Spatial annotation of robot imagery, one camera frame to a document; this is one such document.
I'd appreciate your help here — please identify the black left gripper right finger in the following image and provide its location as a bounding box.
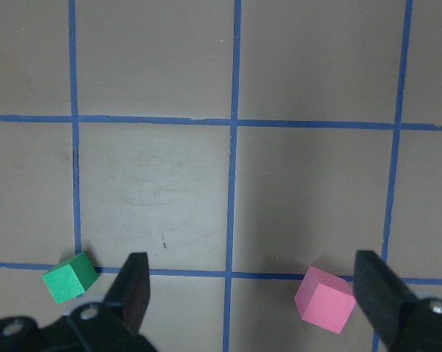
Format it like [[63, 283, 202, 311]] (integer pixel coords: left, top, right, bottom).
[[353, 250, 419, 347]]

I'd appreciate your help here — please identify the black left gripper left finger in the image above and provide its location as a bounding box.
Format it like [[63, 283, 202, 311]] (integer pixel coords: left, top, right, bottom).
[[103, 252, 149, 334]]

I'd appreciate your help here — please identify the pink foam cube centre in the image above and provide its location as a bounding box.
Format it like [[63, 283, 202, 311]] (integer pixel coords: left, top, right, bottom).
[[294, 266, 356, 334]]

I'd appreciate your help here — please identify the green foam cube near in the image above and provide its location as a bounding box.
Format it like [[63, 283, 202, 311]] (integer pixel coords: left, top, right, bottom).
[[42, 252, 98, 304]]

